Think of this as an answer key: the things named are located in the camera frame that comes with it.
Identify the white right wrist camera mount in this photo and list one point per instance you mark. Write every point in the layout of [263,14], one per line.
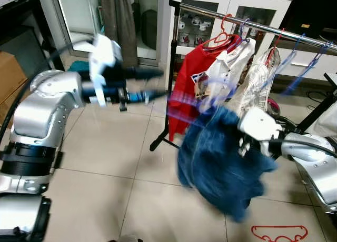
[260,123]

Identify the white striped shirt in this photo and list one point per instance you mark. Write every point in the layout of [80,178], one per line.
[258,79]

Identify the white framed glass door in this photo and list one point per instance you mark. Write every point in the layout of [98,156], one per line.
[79,16]

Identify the black and steel garment rack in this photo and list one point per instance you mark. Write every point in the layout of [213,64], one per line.
[171,68]

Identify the red sweater with plaid lining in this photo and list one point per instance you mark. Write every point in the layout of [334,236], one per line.
[187,84]

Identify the black side table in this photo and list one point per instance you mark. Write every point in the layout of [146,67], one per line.
[31,5]

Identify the pink vacuum cleaner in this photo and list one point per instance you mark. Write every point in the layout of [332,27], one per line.
[274,106]

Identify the blue denim jacket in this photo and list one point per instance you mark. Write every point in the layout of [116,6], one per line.
[221,168]

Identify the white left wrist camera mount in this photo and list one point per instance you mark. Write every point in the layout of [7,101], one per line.
[102,55]

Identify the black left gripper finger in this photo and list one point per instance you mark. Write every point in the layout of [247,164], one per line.
[147,97]
[145,73]

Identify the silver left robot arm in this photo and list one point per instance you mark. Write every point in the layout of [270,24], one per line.
[47,105]

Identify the plain cardboard box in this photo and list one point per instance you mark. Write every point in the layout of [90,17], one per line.
[10,73]

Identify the white cabinet with glass doors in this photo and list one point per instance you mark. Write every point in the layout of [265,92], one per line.
[231,0]

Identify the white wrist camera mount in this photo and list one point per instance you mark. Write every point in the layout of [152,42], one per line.
[102,55]
[260,123]

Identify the blue plastic clothes hanger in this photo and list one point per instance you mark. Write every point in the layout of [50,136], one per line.
[295,50]
[244,27]
[310,63]
[217,83]

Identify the red plastic clothes hanger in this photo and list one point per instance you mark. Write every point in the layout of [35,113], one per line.
[221,27]
[271,55]
[279,227]

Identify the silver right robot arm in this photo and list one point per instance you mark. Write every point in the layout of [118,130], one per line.
[316,163]

